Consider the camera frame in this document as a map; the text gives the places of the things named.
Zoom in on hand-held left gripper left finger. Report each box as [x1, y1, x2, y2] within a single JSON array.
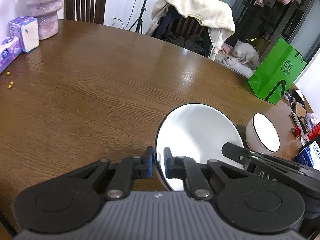
[[67, 146, 155, 200]]

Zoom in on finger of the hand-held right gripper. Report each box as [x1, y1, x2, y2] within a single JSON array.
[[222, 142, 304, 172]]

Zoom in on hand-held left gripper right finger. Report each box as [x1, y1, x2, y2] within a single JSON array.
[[163, 147, 250, 202]]

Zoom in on white bowl with black rim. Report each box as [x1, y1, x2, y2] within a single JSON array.
[[154, 103, 245, 192], [245, 112, 280, 155]]

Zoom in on blue tissue pack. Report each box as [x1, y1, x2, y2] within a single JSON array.
[[296, 140, 320, 168]]

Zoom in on green paper bag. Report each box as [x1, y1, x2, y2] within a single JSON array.
[[247, 37, 307, 105]]

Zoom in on white plush toy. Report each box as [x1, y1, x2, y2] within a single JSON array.
[[221, 56, 254, 78]]

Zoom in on white cat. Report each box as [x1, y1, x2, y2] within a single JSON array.
[[234, 41, 261, 69]]

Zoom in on pink pet bed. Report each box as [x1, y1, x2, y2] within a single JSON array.
[[220, 42, 237, 58]]

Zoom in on black garment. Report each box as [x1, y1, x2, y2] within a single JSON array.
[[164, 31, 208, 57]]

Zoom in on dark wooden chair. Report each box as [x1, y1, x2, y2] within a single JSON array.
[[172, 15, 208, 38], [64, 0, 109, 25]]

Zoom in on navy garment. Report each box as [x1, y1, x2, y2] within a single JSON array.
[[156, 6, 180, 39]]

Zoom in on cream jacket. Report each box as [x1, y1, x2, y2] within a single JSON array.
[[146, 0, 236, 61]]

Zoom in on studio light on stand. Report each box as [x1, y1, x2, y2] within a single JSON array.
[[127, 0, 154, 34]]

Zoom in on scattered yellow corn kernels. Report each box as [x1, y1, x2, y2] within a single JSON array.
[[0, 71, 15, 89]]

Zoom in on purple and white tissue pack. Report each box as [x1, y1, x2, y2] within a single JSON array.
[[8, 16, 40, 54]]

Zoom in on flat purple tissue pack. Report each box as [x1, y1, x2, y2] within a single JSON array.
[[0, 36, 22, 74]]

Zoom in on pink textured vase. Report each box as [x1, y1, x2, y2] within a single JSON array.
[[26, 0, 63, 40]]

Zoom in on black power cable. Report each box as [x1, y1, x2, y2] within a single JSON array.
[[114, 0, 141, 30]]

